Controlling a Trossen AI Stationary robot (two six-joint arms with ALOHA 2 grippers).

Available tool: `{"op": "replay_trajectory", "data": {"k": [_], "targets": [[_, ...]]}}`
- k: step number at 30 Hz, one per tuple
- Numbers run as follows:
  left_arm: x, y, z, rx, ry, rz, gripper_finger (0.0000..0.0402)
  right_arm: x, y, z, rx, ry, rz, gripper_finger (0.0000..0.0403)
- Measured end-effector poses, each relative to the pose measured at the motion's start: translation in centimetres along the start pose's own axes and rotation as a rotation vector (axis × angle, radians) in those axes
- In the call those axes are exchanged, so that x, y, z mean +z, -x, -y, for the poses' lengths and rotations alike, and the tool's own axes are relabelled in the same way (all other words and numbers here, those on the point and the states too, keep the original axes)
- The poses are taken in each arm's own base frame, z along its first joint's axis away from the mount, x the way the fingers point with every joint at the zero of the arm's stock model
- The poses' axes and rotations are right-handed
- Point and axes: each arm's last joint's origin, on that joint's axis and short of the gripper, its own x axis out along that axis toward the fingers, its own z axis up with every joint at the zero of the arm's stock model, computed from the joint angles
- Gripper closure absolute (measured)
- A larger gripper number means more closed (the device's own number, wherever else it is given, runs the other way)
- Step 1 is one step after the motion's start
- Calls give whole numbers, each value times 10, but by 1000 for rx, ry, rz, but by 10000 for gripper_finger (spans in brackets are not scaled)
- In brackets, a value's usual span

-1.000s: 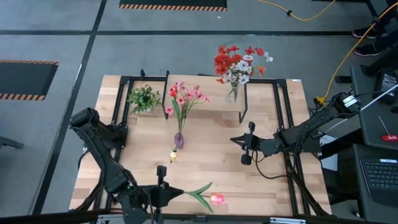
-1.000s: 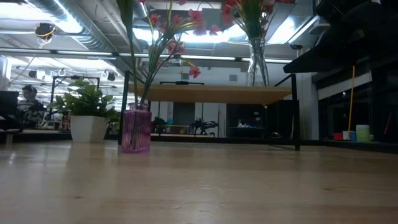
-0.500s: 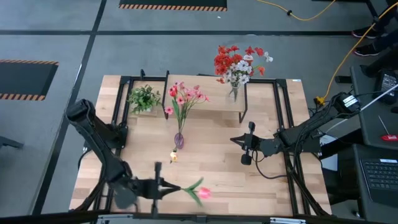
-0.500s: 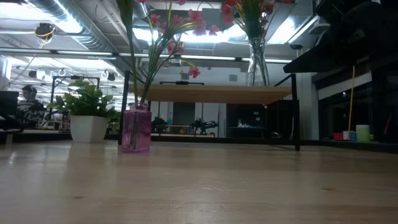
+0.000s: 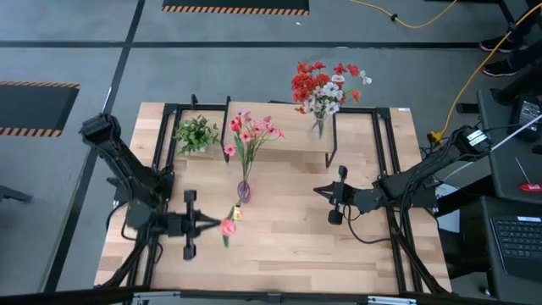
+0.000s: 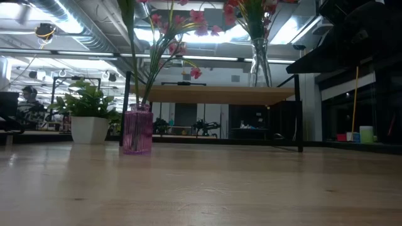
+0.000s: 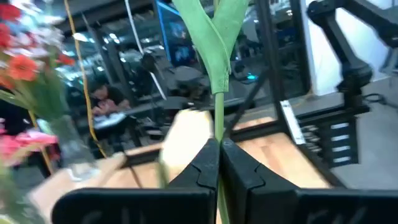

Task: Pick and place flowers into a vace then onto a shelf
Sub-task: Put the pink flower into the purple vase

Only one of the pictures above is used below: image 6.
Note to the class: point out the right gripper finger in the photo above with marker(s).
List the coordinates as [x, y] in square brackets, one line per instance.
[339, 58]

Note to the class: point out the clear glass vase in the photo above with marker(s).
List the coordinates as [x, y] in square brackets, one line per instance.
[260, 72]

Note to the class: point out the orange-red flower bunch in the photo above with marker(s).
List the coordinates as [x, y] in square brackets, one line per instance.
[229, 14]

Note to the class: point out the pink flower bunch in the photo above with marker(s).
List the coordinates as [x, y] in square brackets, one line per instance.
[196, 15]

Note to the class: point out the purple ribbed glass vase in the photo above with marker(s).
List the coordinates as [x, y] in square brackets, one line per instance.
[138, 132]

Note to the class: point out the background black robot arm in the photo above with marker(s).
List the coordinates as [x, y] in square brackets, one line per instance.
[205, 125]

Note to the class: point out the wooden shelf black legs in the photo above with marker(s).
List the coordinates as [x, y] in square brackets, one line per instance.
[220, 94]

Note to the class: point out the red container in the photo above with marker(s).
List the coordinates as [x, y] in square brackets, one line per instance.
[341, 137]

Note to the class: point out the white cup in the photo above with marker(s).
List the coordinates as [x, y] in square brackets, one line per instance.
[349, 137]

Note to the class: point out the blue cup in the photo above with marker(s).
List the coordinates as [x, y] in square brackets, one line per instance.
[356, 137]

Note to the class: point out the light green cup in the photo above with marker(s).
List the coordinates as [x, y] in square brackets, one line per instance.
[366, 135]

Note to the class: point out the bright ceiling light panel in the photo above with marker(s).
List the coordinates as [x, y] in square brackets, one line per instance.
[216, 37]

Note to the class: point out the long LED light bar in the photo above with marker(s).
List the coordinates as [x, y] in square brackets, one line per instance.
[213, 58]

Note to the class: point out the green plant white pot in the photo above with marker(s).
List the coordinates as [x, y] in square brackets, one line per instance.
[89, 128]

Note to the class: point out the black round ceiling device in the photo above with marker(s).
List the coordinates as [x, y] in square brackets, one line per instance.
[45, 31]

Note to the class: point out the person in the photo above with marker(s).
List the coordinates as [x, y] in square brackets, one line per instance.
[31, 106]

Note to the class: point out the black monitor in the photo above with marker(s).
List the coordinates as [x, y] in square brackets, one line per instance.
[9, 103]

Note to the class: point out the black aluminium rig frame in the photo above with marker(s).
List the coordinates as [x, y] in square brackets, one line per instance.
[220, 141]

